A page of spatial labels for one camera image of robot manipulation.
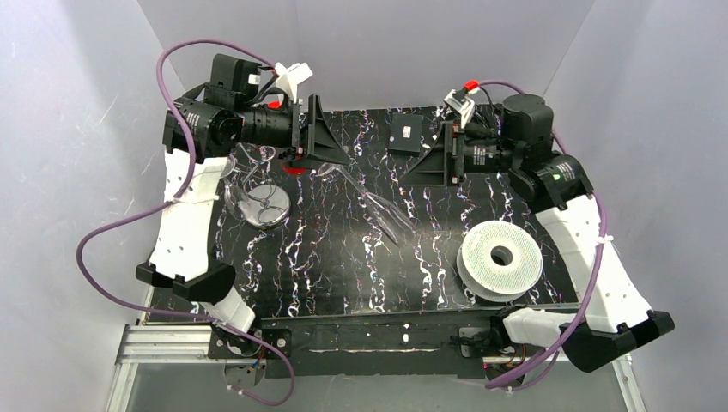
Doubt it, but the black cable bundle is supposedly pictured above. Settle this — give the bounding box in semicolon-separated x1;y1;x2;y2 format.
421;105;507;172

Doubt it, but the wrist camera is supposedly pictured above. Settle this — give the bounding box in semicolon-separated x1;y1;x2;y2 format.
443;80;480;130
274;62;312;104

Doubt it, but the chrome wine glass rack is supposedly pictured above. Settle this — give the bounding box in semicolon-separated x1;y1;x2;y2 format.
231;160;291;230

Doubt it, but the aluminium frame rail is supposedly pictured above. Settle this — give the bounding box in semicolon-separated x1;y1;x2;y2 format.
106;324;212;411

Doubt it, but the clear champagne flute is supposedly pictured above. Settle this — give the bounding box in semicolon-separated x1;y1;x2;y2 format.
317;163;416;246

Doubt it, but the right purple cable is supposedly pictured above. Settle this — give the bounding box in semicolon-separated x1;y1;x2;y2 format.
477;79;610;393

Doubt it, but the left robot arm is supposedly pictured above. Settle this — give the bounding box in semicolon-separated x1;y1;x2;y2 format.
136;54;349;331

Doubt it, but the white filament spool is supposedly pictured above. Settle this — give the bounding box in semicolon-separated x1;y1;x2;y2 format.
456;221;543;303

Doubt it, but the red wine glass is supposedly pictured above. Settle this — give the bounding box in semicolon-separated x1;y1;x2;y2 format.
267;99;311;175

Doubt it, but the purple cable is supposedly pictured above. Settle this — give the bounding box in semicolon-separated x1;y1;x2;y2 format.
75;38;297;408
477;79;610;393

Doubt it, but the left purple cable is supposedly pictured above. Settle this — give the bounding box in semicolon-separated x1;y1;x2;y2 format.
75;38;297;408

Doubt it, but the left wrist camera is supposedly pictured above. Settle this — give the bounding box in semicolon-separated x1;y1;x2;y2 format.
274;62;312;104

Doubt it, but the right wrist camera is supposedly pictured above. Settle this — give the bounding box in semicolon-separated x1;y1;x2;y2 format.
443;80;480;130

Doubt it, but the black box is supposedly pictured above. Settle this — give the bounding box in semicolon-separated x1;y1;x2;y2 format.
387;112;424;156

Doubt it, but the clear wine glass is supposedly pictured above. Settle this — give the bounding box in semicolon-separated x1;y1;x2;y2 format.
222;143;276;178
221;158;249;219

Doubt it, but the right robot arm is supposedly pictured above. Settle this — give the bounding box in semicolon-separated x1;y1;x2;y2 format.
403;90;675;376

